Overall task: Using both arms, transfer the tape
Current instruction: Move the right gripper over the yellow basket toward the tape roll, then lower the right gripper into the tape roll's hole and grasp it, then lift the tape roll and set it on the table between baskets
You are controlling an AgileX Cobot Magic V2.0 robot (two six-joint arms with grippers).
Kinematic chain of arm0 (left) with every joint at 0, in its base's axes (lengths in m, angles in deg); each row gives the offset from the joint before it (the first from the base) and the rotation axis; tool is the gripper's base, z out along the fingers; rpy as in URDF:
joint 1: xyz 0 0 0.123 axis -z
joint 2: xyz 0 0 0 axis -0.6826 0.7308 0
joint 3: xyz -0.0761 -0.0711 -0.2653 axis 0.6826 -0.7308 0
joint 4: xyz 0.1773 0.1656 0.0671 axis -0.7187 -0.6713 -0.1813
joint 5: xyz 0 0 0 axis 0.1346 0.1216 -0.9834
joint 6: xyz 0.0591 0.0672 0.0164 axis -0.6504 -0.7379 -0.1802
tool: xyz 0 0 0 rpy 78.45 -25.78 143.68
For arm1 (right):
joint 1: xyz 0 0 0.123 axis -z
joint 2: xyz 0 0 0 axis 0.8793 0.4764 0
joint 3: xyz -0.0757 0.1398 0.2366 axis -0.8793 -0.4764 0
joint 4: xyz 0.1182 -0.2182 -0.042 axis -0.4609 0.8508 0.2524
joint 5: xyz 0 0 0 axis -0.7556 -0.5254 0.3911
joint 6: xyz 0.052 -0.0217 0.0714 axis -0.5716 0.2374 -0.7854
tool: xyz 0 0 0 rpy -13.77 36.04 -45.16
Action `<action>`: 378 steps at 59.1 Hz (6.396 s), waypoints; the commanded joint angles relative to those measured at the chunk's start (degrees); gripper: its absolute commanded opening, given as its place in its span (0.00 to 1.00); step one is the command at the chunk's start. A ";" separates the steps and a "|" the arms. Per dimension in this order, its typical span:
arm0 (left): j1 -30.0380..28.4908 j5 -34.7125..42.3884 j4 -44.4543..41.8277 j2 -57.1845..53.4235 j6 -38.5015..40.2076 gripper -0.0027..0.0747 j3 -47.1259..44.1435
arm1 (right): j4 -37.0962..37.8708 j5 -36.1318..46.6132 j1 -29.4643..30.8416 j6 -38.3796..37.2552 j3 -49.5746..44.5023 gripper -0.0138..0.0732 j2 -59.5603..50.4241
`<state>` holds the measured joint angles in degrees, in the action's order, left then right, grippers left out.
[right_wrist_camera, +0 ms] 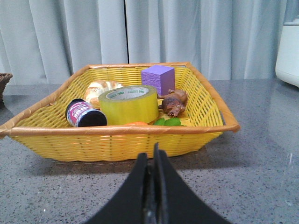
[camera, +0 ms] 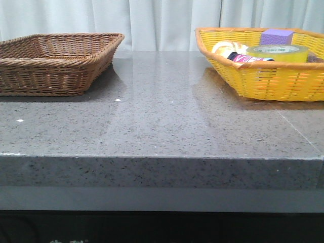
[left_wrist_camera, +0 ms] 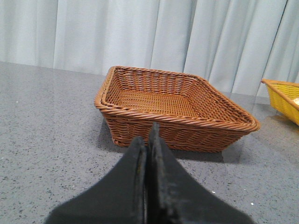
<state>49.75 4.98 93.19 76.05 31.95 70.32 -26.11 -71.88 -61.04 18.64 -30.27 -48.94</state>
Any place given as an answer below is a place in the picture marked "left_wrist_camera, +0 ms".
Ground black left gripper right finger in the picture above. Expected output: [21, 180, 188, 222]
[146, 123, 253, 224]

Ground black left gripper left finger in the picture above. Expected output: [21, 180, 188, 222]
[46, 137, 147, 224]

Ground brown wicker basket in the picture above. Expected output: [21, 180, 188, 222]
[94, 66, 260, 153]

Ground yellow wicker basket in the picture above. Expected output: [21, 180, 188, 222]
[261, 79, 299, 125]

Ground white curtain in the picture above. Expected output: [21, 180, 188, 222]
[0, 0, 299, 96]

